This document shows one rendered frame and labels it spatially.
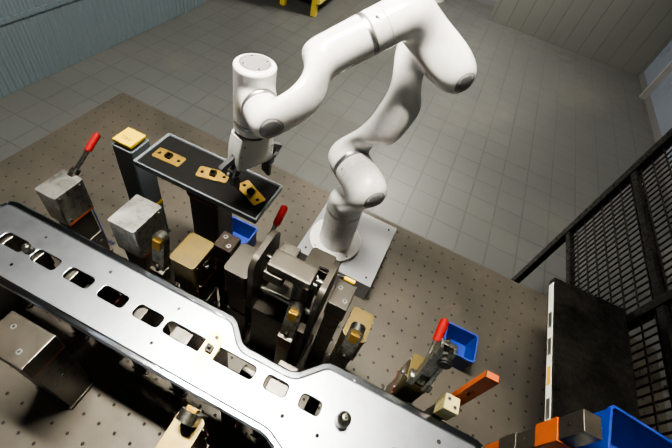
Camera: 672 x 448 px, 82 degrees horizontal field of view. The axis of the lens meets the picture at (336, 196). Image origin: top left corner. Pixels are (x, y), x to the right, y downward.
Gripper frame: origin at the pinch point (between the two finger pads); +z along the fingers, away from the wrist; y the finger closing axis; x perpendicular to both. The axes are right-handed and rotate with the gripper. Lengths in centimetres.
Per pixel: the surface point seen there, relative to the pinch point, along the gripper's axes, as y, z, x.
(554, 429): -20, 12, 85
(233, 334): 20.1, 22.5, 24.0
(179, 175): 11.9, 6.5, -14.8
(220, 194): 6.5, 6.5, -3.7
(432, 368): -7, 10, 60
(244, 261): 9.7, 14.5, 12.5
